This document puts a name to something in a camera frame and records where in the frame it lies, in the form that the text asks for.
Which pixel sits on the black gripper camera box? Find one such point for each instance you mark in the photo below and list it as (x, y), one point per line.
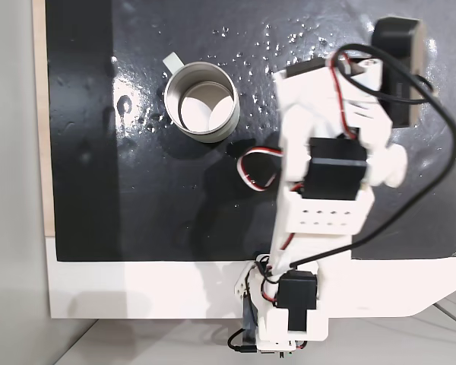
(397, 49)

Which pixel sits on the black table mat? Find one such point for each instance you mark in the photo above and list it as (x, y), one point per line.
(99, 152)

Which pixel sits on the pale green steel mug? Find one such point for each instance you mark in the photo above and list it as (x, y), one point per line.
(175, 110)

